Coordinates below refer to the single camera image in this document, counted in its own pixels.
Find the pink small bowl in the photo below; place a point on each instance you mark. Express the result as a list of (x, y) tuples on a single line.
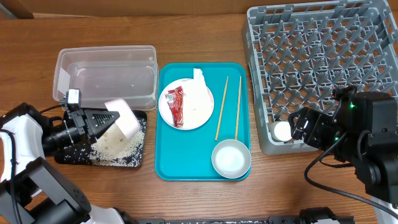
[(127, 121)]

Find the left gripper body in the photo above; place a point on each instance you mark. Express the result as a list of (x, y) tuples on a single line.
[(79, 122)]

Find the spilled rice pile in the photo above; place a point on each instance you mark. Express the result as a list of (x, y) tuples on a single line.
[(113, 149)]

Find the teal plastic tray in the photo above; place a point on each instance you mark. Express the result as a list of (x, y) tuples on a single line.
[(186, 154)]

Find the clear plastic bin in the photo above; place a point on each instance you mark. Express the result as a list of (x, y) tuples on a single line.
[(108, 73)]

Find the white cup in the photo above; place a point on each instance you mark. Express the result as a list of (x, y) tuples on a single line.
[(280, 131)]

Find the large white plate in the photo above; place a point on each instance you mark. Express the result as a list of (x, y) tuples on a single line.
[(163, 107)]

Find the grey dish rack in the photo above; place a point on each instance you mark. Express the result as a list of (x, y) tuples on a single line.
[(298, 53)]

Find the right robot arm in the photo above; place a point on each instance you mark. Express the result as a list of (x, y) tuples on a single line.
[(362, 133)]

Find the grey bowl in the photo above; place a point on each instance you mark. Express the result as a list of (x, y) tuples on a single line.
[(231, 159)]

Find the red snack wrapper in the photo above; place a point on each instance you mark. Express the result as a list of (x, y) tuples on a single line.
[(175, 103)]

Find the wooden chopstick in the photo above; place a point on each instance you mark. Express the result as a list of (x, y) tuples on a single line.
[(221, 109), (238, 110)]

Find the white napkin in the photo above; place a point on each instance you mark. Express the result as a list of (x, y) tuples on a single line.
[(197, 102)]

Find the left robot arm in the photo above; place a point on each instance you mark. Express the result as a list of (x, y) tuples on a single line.
[(32, 190)]

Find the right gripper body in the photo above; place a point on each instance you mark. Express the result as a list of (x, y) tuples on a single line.
[(321, 132)]

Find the black waste tray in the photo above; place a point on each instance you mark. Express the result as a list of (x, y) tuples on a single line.
[(79, 156)]

